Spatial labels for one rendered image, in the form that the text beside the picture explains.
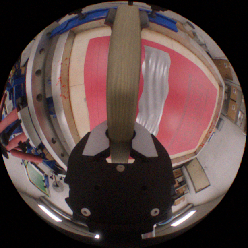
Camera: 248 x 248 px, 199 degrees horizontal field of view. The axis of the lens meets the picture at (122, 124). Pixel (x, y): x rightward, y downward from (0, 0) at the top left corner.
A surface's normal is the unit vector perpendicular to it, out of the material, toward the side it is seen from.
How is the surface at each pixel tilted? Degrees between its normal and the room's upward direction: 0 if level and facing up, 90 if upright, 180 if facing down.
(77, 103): 0
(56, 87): 0
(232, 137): 90
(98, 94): 0
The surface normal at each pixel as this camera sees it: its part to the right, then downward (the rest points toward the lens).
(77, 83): 0.01, 0.50
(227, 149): -1.00, -0.04
